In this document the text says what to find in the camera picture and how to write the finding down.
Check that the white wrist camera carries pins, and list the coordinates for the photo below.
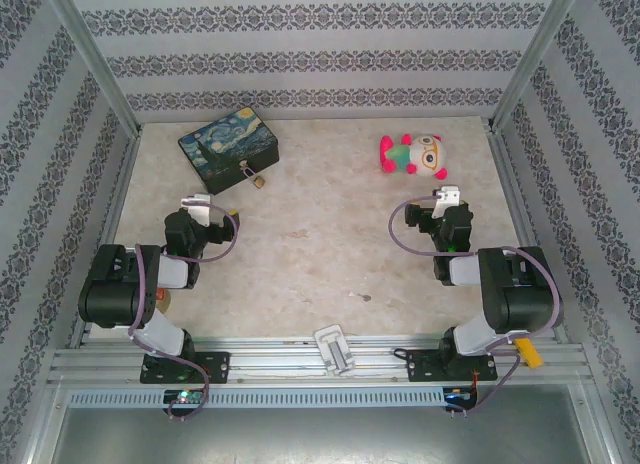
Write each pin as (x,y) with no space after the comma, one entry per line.
(447,196)
(200,209)

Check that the aluminium extrusion rail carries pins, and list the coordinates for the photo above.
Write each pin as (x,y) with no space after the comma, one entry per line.
(280,359)

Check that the pink white plush toy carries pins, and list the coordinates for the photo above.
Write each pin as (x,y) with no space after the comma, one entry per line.
(420,156)

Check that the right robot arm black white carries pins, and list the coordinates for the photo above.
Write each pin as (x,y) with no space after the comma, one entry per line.
(520,294)

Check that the small brass padlock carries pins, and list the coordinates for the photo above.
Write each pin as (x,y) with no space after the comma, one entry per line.
(258,182)

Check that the aluminium frame post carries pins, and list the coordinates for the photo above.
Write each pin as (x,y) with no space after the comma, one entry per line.
(90,54)
(537,49)

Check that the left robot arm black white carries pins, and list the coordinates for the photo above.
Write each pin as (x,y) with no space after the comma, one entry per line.
(107,294)

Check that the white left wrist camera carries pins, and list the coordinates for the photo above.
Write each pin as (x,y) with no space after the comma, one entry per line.
(200,209)

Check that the yellow plastic block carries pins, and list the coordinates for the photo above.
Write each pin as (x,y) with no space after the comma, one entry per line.
(531,355)

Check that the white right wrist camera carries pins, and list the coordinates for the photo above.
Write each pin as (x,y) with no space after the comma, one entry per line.
(447,196)

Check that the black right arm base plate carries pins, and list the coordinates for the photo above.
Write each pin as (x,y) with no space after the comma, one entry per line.
(422,366)

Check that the small metal key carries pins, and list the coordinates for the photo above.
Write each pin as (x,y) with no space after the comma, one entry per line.
(366,298)

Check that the white plastic clamp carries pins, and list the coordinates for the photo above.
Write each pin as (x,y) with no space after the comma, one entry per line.
(334,351)

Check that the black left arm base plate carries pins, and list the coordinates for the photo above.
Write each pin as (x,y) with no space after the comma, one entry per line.
(217,366)

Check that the aluminium side rail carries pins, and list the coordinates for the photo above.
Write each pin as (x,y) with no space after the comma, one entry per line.
(512,184)
(112,214)

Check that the starry night print box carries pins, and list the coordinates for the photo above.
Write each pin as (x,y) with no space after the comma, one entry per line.
(225,144)

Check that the red gold round tin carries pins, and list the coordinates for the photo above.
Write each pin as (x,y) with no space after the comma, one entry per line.
(164,301)

